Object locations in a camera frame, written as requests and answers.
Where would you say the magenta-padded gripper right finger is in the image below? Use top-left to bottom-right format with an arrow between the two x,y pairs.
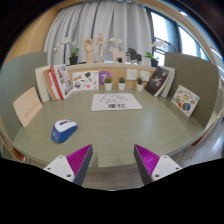
133,143 -> 183,186

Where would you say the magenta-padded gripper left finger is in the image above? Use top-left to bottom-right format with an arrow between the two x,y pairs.
43,143 -> 94,187

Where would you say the blue and white computer mouse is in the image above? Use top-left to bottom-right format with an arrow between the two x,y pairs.
50,119 -> 79,144

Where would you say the beige card with red text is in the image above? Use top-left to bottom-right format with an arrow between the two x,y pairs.
12,86 -> 44,128

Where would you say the colourful picture card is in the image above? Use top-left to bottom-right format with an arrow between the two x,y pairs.
170,84 -> 201,118

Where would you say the brown-covered book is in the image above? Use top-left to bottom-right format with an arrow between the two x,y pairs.
42,68 -> 61,102

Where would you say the small succulent in white pot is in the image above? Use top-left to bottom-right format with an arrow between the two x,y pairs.
135,77 -> 145,92
117,76 -> 127,91
103,77 -> 114,92

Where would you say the dark-covered book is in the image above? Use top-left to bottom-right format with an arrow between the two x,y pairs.
144,67 -> 171,97

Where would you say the thick white book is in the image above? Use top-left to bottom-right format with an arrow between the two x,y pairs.
34,65 -> 53,104

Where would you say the white book behind dark book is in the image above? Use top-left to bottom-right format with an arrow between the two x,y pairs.
159,66 -> 177,98

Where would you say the white sticker sheet card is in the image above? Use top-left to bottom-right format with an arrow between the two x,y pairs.
71,70 -> 100,92

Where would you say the green desk partition panel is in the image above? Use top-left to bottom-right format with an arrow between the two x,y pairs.
0,51 -> 49,141
164,51 -> 224,129

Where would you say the purple round number sign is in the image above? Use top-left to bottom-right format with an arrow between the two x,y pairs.
98,70 -> 113,85

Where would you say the white orchid in dark pot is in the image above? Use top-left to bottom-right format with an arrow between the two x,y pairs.
143,39 -> 169,69

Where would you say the light wooden desk shelf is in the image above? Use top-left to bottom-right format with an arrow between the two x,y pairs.
34,61 -> 158,91

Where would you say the white orchid in black pot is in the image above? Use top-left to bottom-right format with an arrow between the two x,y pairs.
52,37 -> 81,66

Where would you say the dark wooden horse figure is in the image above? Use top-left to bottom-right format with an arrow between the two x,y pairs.
126,47 -> 143,66

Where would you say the pink wooden horse figure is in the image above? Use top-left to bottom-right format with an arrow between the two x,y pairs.
109,46 -> 127,64

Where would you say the wooden hand model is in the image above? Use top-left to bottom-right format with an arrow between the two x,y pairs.
82,37 -> 96,64

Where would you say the wooden artist mannequin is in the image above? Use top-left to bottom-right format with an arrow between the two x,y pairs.
95,32 -> 110,63

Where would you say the white orchid behind pink horse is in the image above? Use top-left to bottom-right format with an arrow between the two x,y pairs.
108,36 -> 124,51

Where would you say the grey pleated curtain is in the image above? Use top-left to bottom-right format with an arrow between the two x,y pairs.
43,1 -> 154,66

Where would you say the white wall socket plate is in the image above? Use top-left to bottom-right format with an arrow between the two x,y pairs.
139,69 -> 151,82
126,68 -> 139,81

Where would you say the window with dark frame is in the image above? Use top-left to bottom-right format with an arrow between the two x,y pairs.
146,8 -> 224,68

